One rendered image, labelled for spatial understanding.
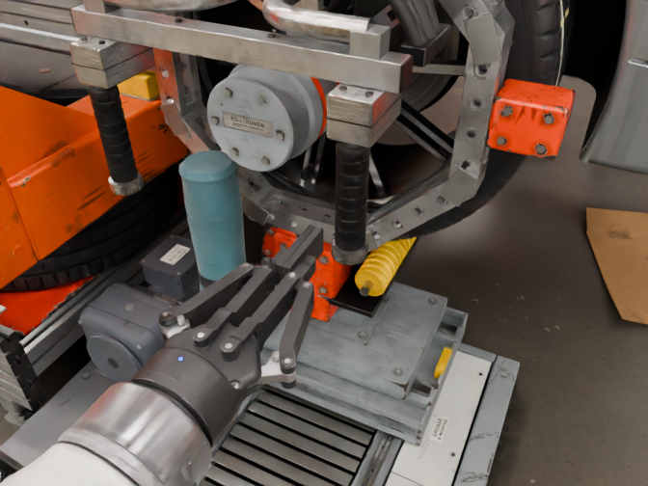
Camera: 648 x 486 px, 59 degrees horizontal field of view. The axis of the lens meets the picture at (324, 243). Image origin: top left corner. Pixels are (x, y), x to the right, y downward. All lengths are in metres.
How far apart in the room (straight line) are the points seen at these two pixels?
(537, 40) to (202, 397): 0.61
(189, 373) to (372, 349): 0.90
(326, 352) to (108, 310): 0.46
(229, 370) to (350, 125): 0.27
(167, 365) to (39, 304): 1.06
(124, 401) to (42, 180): 0.75
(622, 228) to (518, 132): 1.47
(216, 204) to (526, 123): 0.45
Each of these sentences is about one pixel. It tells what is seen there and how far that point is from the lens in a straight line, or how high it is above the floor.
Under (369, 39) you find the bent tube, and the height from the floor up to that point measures 1.00.
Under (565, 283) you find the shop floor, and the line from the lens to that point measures 1.92.
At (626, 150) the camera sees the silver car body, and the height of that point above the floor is 0.78.
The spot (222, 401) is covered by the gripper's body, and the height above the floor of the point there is 0.84.
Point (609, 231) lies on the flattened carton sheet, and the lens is 2.19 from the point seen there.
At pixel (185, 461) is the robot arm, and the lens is 0.39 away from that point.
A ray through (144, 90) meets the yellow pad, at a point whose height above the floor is 0.70.
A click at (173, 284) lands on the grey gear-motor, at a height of 0.40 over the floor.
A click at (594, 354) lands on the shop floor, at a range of 1.73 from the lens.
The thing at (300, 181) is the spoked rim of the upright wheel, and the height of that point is 0.62.
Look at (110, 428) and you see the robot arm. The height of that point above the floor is 0.87.
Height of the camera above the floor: 1.17
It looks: 38 degrees down
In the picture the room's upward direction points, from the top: straight up
